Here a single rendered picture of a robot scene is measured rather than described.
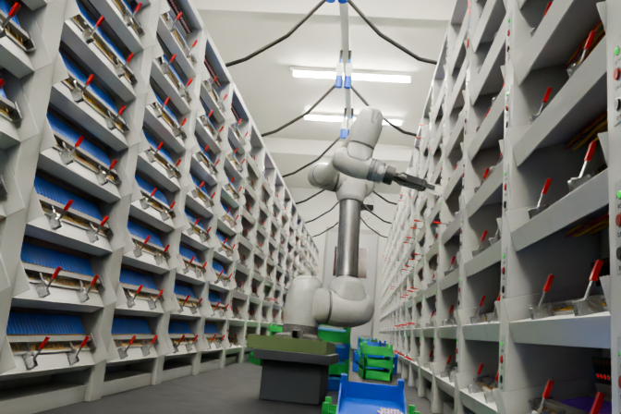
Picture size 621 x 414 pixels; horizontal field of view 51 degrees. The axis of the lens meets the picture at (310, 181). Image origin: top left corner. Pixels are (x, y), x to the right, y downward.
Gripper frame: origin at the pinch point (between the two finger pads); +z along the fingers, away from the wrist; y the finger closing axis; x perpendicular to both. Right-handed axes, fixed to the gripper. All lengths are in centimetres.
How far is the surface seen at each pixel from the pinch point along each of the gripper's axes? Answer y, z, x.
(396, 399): 31, 7, -76
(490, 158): 27.3, 13.8, 9.8
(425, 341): -113, 24, -53
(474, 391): 44, 27, -65
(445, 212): -42.7, 9.3, 2.2
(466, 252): 27.5, 15.1, -24.2
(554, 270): 97, 27, -33
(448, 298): -43, 21, -34
